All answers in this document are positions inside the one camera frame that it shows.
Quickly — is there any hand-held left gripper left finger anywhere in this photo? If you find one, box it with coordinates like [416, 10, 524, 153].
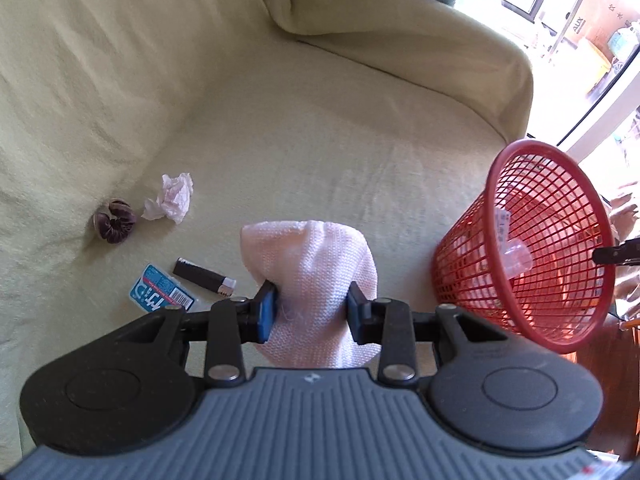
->
[116, 281, 279, 387]

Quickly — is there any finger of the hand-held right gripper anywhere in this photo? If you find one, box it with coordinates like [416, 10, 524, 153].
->
[592, 241, 640, 266]

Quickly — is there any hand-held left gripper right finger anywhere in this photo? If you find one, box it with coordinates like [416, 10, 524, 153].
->
[347, 282, 506, 387]

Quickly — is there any pink knitted sock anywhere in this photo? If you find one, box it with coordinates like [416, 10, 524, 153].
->
[241, 219, 379, 370]

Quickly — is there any black lighter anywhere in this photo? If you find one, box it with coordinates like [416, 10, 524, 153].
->
[172, 257, 235, 297]

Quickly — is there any blue snack packet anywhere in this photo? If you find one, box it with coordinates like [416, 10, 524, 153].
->
[127, 263, 196, 315]

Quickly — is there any red plastic mesh basket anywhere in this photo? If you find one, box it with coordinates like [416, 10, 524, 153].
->
[432, 140, 617, 355]

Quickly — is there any white tissue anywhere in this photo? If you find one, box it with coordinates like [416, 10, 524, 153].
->
[141, 172, 195, 226]

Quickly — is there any dark purple scrunchie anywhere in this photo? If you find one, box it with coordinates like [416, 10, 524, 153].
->
[93, 199, 137, 245]

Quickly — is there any sofa with pale green cover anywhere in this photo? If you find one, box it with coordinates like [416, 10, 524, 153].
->
[0, 0, 536, 480]

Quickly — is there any brown cardboard box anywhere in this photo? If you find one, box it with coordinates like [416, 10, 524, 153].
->
[560, 0, 640, 91]

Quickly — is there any white sliding door frame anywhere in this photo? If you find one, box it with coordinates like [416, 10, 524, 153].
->
[455, 0, 640, 161]

